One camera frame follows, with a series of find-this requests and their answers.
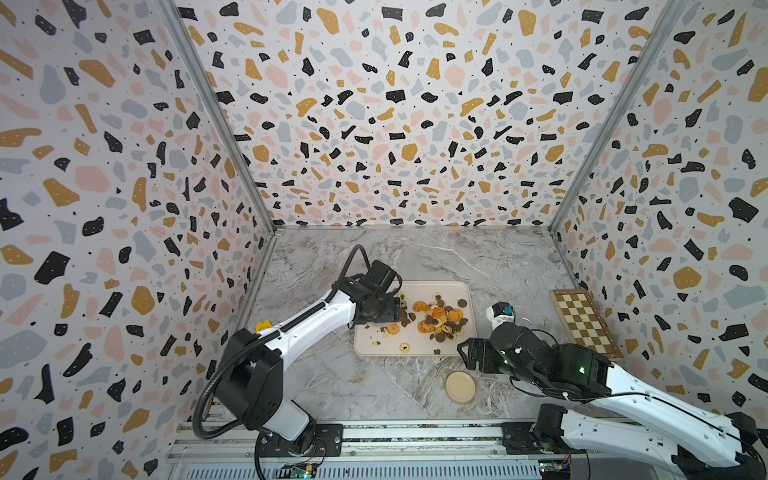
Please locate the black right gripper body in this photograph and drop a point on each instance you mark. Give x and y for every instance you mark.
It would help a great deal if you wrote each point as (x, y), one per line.
(492, 361)

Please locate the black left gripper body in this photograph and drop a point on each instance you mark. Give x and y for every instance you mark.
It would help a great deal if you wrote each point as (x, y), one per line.
(388, 309)

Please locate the round beige jar lid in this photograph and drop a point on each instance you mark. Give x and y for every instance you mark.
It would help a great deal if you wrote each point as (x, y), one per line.
(460, 387)

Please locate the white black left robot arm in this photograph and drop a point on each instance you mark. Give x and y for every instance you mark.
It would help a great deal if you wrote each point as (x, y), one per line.
(249, 379)

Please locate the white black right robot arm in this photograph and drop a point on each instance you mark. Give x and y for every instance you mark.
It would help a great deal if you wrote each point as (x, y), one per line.
(590, 403)

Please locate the pile of poured cookies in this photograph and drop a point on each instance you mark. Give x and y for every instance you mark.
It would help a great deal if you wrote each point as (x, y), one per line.
(441, 317)

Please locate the cream rectangular tray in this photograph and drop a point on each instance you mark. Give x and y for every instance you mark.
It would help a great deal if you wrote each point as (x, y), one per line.
(420, 344)

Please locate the wooden chessboard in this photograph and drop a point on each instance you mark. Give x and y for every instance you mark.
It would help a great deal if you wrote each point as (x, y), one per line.
(583, 323)

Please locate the yellow triangular toy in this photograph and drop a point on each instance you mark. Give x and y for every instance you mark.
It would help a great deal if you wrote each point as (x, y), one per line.
(263, 325)

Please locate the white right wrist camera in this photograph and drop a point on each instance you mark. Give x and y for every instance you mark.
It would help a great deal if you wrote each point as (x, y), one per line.
(499, 313)

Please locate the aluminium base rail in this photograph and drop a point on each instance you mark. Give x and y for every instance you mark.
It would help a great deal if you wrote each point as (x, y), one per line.
(425, 449)

